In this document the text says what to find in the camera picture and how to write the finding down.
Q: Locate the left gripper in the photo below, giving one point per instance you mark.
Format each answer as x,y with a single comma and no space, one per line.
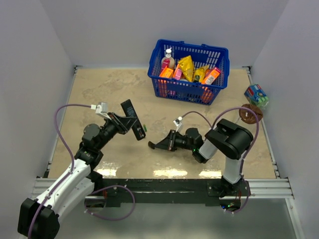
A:
122,124

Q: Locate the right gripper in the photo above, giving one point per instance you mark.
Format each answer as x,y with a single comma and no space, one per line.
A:
168,143

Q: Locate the black battery cover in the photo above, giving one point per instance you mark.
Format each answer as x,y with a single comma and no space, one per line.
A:
151,145

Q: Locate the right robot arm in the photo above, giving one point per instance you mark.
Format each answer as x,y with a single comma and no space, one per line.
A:
227,137

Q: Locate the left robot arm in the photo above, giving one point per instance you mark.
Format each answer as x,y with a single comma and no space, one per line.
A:
41,218

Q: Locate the orange pink box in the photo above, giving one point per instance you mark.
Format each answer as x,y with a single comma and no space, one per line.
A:
166,73

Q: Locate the blue plastic basket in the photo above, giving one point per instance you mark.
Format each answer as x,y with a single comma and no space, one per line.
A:
183,90

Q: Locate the white pump bottle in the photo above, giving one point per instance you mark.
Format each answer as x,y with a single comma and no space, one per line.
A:
168,60

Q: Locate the yellow green bag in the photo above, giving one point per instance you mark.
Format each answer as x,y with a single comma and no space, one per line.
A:
199,73

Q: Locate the yellow snack bag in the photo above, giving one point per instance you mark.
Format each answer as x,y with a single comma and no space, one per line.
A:
187,67

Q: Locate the orange carton box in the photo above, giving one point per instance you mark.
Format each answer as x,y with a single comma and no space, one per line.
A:
211,76

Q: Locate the brown lidded white cup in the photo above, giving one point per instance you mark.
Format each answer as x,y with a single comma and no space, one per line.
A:
247,112

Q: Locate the blue green sponge pack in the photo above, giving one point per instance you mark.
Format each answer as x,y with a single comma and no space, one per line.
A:
256,96

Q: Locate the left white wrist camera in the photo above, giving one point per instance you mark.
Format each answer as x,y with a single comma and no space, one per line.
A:
101,109

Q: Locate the black base frame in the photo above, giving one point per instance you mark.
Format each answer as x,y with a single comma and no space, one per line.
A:
209,192

